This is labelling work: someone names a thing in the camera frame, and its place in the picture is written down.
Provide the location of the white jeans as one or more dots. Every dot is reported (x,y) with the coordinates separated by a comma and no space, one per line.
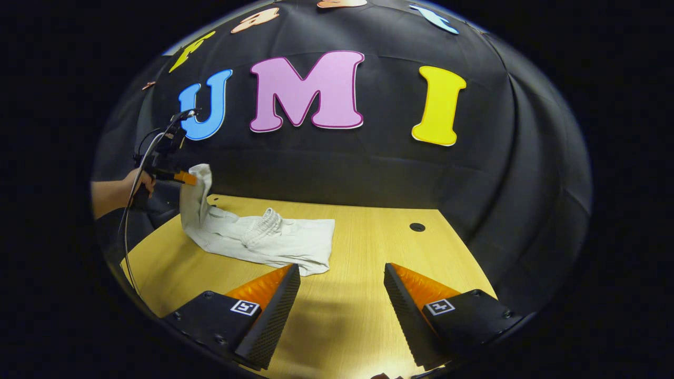
(295,242)

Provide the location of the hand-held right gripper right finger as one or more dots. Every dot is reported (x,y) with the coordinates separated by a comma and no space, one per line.
(405,316)

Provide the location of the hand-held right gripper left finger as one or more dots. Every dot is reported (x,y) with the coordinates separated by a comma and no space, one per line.
(276,321)

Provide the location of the copper cloth clip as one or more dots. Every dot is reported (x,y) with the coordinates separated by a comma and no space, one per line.
(149,84)

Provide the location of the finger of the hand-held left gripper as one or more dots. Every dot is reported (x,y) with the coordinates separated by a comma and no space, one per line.
(184,178)

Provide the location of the black backdrop cloth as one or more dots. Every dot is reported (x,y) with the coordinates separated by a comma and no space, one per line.
(368,158)

